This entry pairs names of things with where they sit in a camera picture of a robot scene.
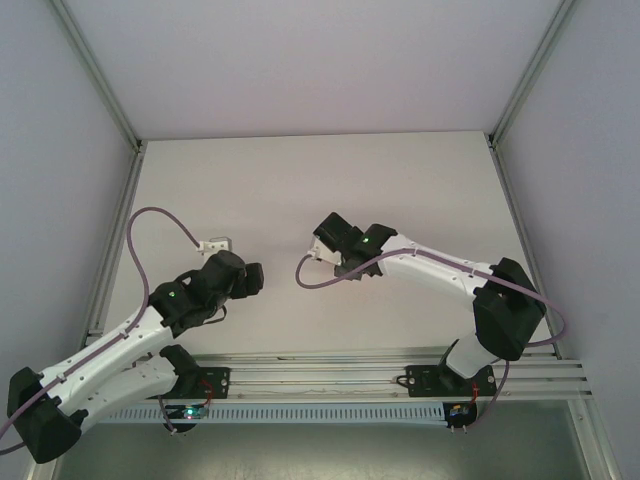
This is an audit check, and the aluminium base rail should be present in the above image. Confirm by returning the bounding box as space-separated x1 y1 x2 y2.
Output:
189 349 594 402

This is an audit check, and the aluminium table side rail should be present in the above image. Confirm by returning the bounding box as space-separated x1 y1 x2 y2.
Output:
24 139 147 480
487 132 626 480

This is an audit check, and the white slotted cable duct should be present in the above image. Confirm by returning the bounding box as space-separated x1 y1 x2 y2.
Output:
107 402 447 427

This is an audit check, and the thin purple base cable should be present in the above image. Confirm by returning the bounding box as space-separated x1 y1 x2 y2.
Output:
156 392 181 436
464 359 512 434

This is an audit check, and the aluminium frame post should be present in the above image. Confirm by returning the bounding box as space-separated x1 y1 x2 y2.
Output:
487 0 581 151
49 0 147 152

